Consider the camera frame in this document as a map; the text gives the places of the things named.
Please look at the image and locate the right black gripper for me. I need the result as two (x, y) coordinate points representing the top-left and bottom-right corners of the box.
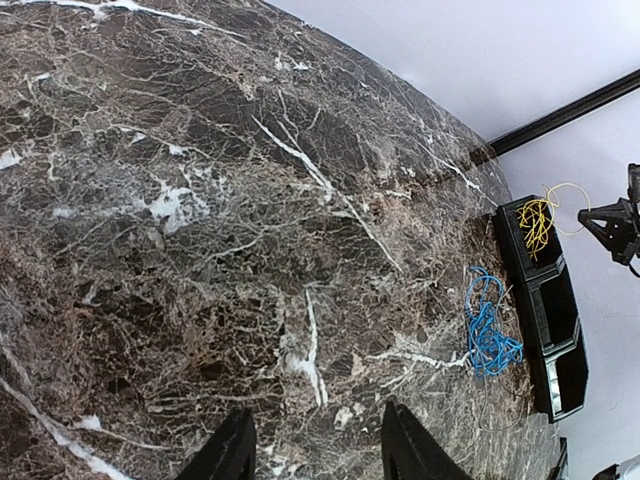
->
(577, 199), (639, 265)

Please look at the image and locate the right black frame post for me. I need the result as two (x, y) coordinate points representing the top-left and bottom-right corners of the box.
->
(489, 70), (640, 156)

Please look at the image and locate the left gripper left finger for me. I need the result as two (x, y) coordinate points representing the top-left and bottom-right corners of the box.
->
(176, 408), (257, 480)

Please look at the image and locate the black three-compartment bin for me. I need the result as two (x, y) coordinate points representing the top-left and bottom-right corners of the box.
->
(492, 195), (589, 423)

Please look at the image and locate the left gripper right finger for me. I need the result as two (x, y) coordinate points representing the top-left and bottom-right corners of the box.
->
(381, 401), (471, 480)

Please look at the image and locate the blue cable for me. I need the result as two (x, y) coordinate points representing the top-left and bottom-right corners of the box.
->
(463, 264), (525, 379)

